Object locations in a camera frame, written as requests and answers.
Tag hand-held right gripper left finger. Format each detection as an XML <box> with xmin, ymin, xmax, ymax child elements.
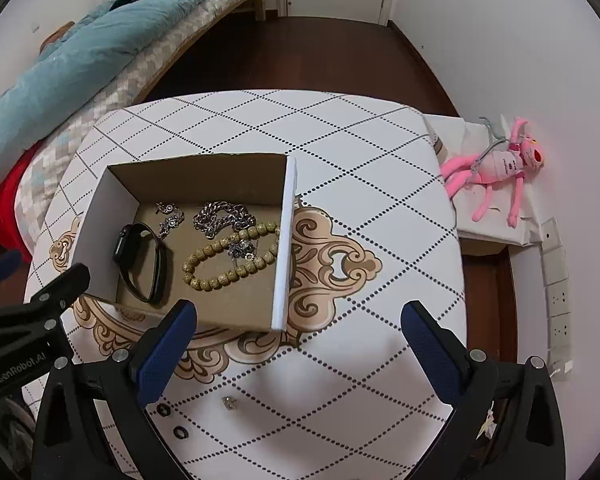
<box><xmin>32</xmin><ymin>299</ymin><xmax>198</xmax><ymax>480</ymax></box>

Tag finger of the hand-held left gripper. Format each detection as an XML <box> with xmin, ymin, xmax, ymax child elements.
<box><xmin>22</xmin><ymin>263</ymin><xmax>92</xmax><ymax>322</ymax></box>
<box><xmin>0</xmin><ymin>250</ymin><xmax>24</xmax><ymax>293</ymax></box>

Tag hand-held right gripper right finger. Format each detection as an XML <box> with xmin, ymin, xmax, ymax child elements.
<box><xmin>400</xmin><ymin>300</ymin><xmax>567</xmax><ymax>480</ymax></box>

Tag cardboard box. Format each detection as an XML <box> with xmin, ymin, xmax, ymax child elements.
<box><xmin>72</xmin><ymin>152</ymin><xmax>299</xmax><ymax>334</ymax></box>

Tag red cloth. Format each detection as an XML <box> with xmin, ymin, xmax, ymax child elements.
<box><xmin>0</xmin><ymin>149</ymin><xmax>35</xmax><ymax>263</ymax></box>

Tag black smartwatch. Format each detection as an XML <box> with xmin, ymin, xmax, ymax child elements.
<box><xmin>111</xmin><ymin>222</ymin><xmax>169</xmax><ymax>305</ymax></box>

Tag silver pendant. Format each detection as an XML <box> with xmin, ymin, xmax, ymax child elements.
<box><xmin>227</xmin><ymin>239</ymin><xmax>256</xmax><ymax>262</ymax></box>

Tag pink plush toy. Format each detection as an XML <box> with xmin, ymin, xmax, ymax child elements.
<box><xmin>440</xmin><ymin>116</ymin><xmax>547</xmax><ymax>229</ymax></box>

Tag grey clothes hanger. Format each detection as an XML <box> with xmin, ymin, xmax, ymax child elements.
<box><xmin>472</xmin><ymin>116</ymin><xmax>512</xmax><ymax>172</ymax></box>

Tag bed with blue duvet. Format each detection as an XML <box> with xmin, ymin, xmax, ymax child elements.
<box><xmin>15</xmin><ymin>0</ymin><xmax>262</xmax><ymax>263</ymax></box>

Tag blue quilt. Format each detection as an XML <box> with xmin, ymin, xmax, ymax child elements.
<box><xmin>0</xmin><ymin>0</ymin><xmax>279</xmax><ymax>192</ymax></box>

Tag tan beaded bracelet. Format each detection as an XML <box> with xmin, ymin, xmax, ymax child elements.
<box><xmin>181</xmin><ymin>223</ymin><xmax>281</xmax><ymax>292</ymax></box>

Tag thin silver bracelet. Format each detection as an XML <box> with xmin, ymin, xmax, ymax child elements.
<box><xmin>155</xmin><ymin>202</ymin><xmax>185</xmax><ymax>240</ymax></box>

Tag thick silver chain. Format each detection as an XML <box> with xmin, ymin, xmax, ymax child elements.
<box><xmin>193</xmin><ymin>201</ymin><xmax>257</xmax><ymax>240</ymax></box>

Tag wooden bed frame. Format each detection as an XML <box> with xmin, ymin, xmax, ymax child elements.
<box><xmin>139</xmin><ymin>0</ymin><xmax>267</xmax><ymax>107</ymax></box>

